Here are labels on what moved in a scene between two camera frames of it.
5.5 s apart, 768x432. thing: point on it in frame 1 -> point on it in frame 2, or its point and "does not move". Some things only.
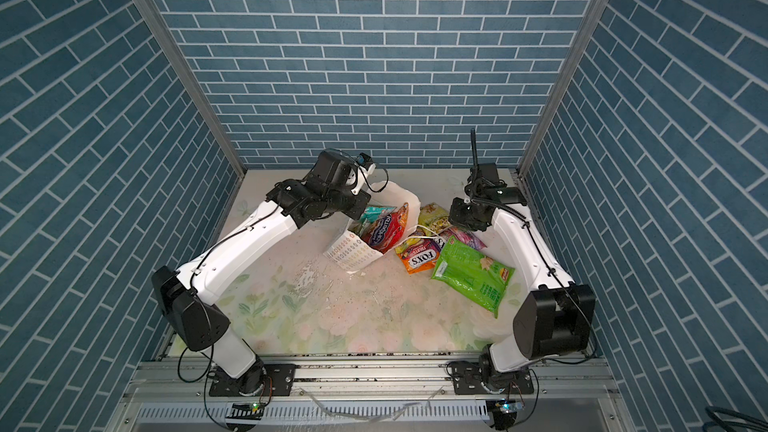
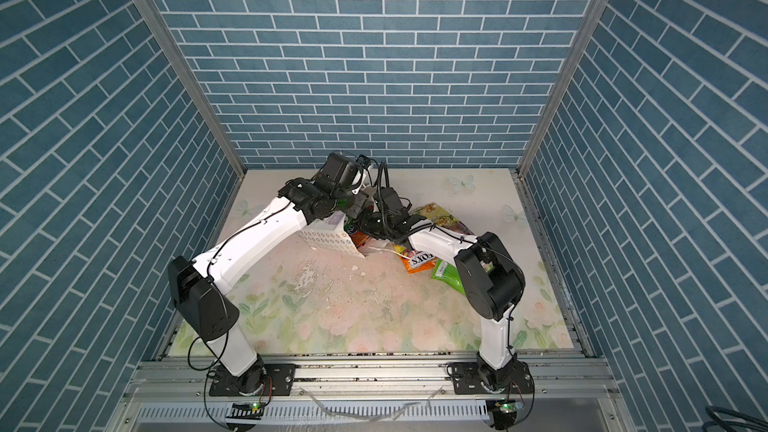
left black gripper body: [345, 200] does not move
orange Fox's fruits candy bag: [418, 254] does not move
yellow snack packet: [433, 219] does not move
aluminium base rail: [569, 395] does not move
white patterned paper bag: [352, 251] -> [329, 233]
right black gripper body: [465, 215] -> [375, 225]
